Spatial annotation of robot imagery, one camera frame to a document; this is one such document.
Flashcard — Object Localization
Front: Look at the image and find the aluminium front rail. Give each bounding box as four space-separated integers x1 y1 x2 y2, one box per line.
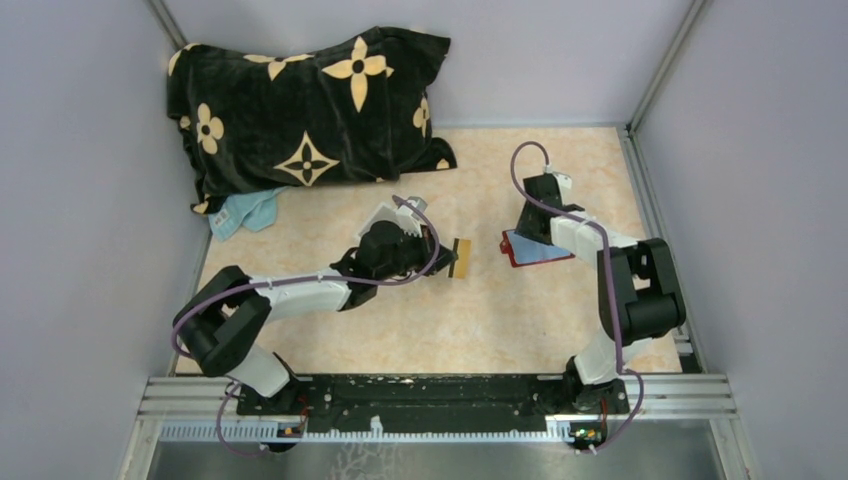
137 374 737 444

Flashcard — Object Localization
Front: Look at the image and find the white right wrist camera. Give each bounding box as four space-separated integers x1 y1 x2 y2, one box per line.
544 165 573 194

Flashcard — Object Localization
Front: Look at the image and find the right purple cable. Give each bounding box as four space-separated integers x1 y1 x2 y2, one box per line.
509 140 645 454

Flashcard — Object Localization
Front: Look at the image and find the gold black credit card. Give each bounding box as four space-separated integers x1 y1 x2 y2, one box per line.
448 238 472 279

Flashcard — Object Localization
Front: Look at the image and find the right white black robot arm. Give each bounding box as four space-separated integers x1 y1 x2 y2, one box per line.
516 173 686 412

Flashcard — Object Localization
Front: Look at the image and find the purple cable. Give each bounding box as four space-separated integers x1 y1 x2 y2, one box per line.
170 194 442 460
509 140 645 454

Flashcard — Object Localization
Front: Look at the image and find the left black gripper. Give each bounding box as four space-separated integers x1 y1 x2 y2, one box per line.
376 223 459 283

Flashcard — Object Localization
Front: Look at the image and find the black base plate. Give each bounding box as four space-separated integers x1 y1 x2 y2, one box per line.
236 374 630 434

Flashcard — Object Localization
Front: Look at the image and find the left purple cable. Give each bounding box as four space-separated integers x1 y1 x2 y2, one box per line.
170 194 442 460

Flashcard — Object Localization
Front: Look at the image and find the light blue cloth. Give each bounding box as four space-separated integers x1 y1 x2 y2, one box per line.
208 187 286 242

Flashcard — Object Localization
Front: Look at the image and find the white plastic card box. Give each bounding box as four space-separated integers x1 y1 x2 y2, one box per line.
354 202 406 241

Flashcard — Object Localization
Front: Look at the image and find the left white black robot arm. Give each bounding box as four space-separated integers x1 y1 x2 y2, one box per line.
172 220 458 414

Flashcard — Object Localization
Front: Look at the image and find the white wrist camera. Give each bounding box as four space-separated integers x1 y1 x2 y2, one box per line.
544 165 573 194
392 195 428 237

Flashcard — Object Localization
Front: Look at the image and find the black floral pillow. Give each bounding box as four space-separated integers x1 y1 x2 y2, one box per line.
166 27 457 216

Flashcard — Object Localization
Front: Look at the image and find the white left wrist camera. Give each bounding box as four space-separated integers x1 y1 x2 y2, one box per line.
392 195 428 237

